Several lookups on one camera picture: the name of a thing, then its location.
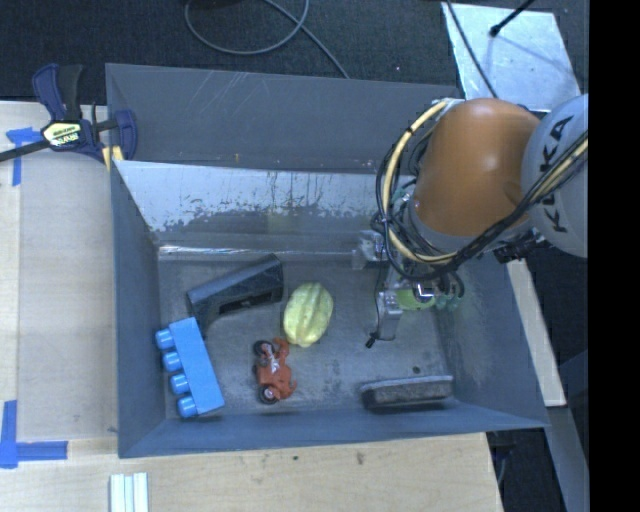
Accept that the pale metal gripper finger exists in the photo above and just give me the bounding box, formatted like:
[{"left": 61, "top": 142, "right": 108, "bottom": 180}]
[
  {"left": 351, "top": 230, "right": 389, "bottom": 272},
  {"left": 376, "top": 291, "right": 404, "bottom": 343}
]

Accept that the yellow-green round object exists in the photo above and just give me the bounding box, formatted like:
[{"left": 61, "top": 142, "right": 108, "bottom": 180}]
[{"left": 397, "top": 289, "right": 434, "bottom": 313}]

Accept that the dark felt board eraser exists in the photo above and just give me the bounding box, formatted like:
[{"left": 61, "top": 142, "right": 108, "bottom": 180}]
[{"left": 359, "top": 374, "right": 456, "bottom": 413}]

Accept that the yellow toy star fruit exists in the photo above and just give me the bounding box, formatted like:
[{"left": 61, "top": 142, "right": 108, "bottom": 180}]
[{"left": 282, "top": 281, "right": 335, "bottom": 349}]

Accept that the red-brown toy motorcycle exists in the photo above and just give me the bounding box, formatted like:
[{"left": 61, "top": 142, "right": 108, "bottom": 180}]
[{"left": 251, "top": 337, "right": 299, "bottom": 406}]

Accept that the black wedge-shaped plastic object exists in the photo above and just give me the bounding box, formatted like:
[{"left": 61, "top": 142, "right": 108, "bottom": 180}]
[{"left": 186, "top": 252, "right": 286, "bottom": 338}]

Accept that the grey metal bin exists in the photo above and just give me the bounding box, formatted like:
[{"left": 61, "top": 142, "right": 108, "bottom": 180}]
[{"left": 103, "top": 62, "right": 552, "bottom": 460}]

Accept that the blue toy building brick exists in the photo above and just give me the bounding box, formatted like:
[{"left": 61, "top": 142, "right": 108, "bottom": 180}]
[{"left": 153, "top": 316, "right": 227, "bottom": 420}]

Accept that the black cylinder on white bracket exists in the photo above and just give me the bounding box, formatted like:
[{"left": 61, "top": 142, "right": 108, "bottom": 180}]
[{"left": 492, "top": 232, "right": 549, "bottom": 265}]

